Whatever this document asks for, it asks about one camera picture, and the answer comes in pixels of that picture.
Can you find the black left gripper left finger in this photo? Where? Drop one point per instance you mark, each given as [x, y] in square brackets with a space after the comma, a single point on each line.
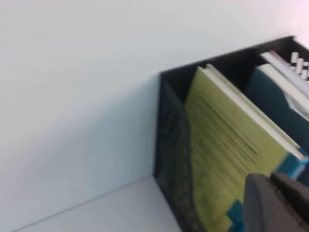
[260, 205]

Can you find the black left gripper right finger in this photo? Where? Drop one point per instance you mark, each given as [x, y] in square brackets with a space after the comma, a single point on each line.
[297, 200]

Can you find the yellow teal mechanical design book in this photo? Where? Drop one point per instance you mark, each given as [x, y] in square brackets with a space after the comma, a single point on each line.
[217, 145]

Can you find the white-spine car book teal cover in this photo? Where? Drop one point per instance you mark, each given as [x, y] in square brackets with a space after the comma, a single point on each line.
[270, 101]

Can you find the white book orange stripe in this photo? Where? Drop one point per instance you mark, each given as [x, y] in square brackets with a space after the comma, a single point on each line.
[282, 65]

